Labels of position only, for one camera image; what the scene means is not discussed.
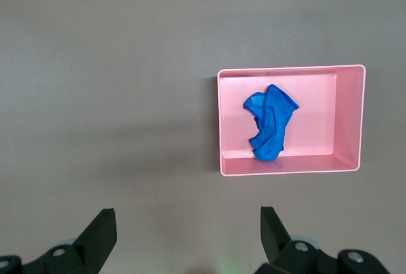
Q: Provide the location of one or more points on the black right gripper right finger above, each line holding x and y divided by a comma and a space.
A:
276, 239

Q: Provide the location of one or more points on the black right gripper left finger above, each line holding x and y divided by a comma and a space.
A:
95, 239

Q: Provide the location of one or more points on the blue glove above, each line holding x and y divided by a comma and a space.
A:
272, 121

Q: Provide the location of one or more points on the pink plastic box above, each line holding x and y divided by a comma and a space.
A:
317, 121

